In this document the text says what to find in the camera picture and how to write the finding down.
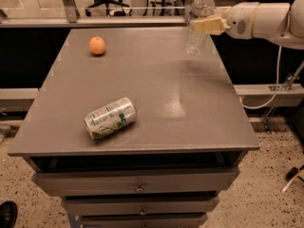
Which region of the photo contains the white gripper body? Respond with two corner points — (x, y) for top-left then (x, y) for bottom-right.
(226, 2), (259, 39)

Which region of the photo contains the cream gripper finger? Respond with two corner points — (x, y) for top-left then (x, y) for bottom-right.
(214, 6), (232, 17)
(189, 16), (231, 35)

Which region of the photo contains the clear plastic water bottle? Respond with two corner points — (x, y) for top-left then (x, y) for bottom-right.
(184, 0), (215, 56)

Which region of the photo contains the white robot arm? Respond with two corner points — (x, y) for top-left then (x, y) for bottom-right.
(190, 0), (304, 49)

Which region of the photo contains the black office chair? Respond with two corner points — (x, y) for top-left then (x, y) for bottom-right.
(85, 0), (131, 17)

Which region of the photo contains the orange fruit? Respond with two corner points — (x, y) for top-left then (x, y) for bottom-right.
(89, 37), (105, 55)

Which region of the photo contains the white green soda can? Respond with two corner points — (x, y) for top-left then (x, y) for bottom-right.
(84, 97), (137, 140)

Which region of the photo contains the grey drawer cabinet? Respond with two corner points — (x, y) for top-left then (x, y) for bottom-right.
(9, 28), (258, 228)

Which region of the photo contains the black white floor tool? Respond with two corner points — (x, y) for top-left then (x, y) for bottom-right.
(282, 167), (304, 193)

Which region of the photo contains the black shoe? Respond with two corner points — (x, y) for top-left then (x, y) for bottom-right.
(0, 200), (18, 228)

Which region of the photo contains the white cable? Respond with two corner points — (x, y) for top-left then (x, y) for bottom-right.
(239, 45), (283, 110)

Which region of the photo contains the metal railing frame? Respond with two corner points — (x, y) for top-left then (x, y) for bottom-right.
(0, 0), (304, 29)

